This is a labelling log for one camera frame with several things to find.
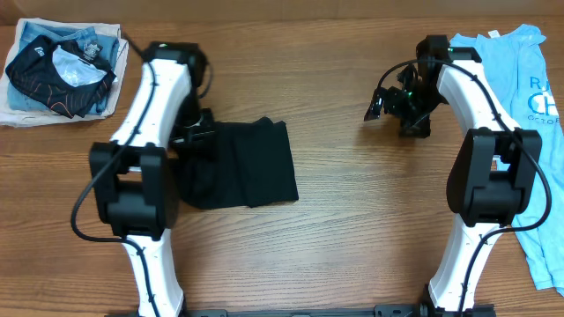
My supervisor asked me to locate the black t-shirt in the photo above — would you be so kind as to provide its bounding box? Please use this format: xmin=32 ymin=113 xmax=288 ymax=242
xmin=173 ymin=117 xmax=299 ymax=210

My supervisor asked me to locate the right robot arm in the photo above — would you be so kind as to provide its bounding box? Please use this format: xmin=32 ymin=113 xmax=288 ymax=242
xmin=364 ymin=35 xmax=545 ymax=316

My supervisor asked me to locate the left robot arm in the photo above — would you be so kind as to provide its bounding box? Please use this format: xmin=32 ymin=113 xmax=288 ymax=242
xmin=85 ymin=41 xmax=215 ymax=316

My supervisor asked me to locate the light blue t-shirt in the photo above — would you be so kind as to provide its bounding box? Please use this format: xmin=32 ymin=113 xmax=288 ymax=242
xmin=450 ymin=24 xmax=563 ymax=293

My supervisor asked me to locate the folded black patterned shirt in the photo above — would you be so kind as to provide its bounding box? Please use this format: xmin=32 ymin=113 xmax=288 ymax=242
xmin=5 ymin=35 xmax=115 ymax=118

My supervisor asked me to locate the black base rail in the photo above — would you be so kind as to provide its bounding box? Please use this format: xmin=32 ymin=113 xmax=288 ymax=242
xmin=105 ymin=303 xmax=497 ymax=317

